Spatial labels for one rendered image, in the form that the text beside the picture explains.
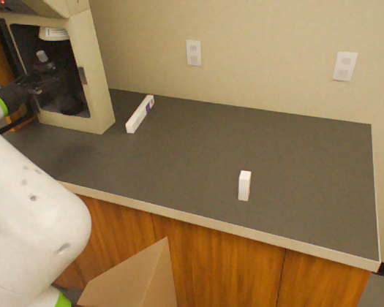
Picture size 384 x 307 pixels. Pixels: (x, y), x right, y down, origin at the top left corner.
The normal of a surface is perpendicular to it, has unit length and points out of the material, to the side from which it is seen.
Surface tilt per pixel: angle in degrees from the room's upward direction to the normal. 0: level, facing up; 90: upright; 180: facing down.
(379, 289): 0
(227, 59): 90
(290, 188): 0
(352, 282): 90
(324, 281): 90
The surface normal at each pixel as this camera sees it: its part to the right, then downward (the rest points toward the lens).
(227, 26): -0.36, 0.57
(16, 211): 0.04, -0.25
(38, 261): 0.28, 0.44
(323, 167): -0.04, -0.80
